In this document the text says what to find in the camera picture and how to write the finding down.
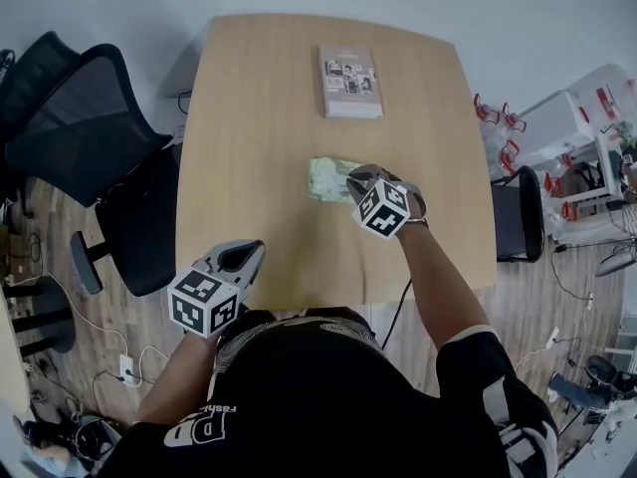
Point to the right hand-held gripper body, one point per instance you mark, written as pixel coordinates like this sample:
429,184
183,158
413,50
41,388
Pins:
383,212

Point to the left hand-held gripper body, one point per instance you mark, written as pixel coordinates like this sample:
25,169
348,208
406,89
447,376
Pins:
199,302

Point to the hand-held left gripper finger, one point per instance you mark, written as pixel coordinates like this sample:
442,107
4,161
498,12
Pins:
239,245
255,267

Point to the person's left forearm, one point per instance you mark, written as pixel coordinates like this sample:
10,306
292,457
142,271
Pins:
174,376

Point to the person's right forearm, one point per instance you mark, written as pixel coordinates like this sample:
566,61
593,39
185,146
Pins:
438,287

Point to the person's patterned shorts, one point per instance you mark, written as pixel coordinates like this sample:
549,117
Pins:
298,329

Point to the pink picture cover book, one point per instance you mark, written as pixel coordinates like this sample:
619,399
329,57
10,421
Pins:
351,77

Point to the white power strip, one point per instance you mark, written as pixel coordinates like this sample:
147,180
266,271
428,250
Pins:
126,366

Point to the black folding chair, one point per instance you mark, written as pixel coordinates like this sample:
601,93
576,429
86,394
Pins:
512,217

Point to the person's black t-shirt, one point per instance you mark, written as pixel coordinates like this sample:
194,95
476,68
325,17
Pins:
323,406

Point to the black mesh office chair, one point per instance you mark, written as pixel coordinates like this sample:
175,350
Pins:
84,132

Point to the round white table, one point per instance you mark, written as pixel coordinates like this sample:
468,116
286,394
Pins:
10,366

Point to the white desk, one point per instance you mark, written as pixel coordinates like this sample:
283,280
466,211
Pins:
604,167

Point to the large red label water bottle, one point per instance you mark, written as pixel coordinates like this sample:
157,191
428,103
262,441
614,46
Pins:
604,97

